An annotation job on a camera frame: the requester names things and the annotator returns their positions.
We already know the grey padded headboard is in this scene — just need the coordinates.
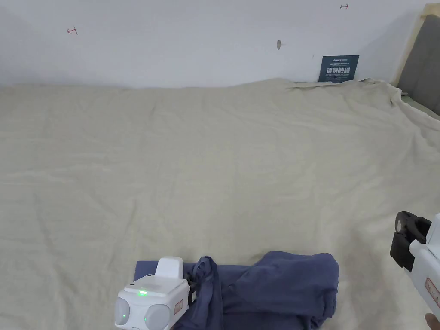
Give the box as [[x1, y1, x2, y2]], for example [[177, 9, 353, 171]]
[[391, 3, 440, 116]]

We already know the dark blue sign card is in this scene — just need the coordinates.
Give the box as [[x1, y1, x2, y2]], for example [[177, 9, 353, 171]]
[[318, 55, 360, 83]]

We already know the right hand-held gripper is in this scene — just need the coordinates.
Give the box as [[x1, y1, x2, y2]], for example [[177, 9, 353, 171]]
[[390, 211, 440, 321]]

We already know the dark blue shirt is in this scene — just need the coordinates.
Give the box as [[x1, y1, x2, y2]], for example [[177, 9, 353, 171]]
[[133, 251, 340, 330]]

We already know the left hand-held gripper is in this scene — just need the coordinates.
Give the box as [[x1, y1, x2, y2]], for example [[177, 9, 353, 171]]
[[114, 256, 199, 330]]

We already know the bed with beige sheet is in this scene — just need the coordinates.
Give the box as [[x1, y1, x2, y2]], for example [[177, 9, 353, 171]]
[[0, 78, 440, 330]]

